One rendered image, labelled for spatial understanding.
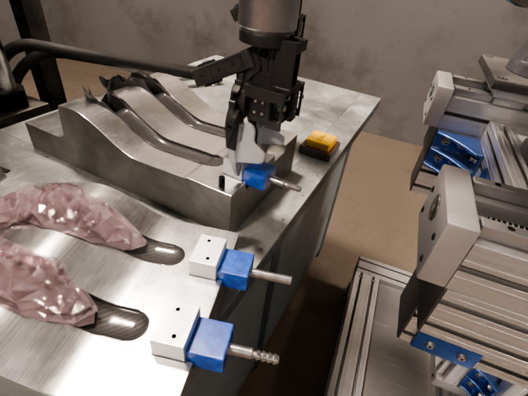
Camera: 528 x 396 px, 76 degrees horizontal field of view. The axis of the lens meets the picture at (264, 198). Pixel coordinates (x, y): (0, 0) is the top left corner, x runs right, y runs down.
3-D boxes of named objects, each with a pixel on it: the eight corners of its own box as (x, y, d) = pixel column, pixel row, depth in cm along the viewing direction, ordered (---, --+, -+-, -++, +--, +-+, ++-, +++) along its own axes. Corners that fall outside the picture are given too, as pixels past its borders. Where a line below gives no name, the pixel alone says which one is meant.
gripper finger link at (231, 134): (229, 152, 49) (240, 90, 45) (221, 149, 49) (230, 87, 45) (245, 146, 53) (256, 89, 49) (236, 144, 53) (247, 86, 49)
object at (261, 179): (304, 195, 57) (309, 168, 54) (292, 210, 54) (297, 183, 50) (237, 170, 61) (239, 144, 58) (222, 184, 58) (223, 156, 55)
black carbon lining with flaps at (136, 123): (258, 144, 70) (262, 100, 64) (213, 181, 58) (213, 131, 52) (130, 100, 81) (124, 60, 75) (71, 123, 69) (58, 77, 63)
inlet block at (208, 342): (279, 350, 40) (285, 324, 36) (272, 395, 36) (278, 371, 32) (172, 326, 41) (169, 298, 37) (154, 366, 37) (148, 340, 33)
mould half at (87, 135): (291, 170, 76) (301, 113, 68) (229, 238, 57) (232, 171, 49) (125, 110, 92) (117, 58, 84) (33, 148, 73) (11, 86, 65)
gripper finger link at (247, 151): (254, 190, 50) (267, 130, 47) (221, 177, 52) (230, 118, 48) (263, 185, 53) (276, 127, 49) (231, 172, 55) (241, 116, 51)
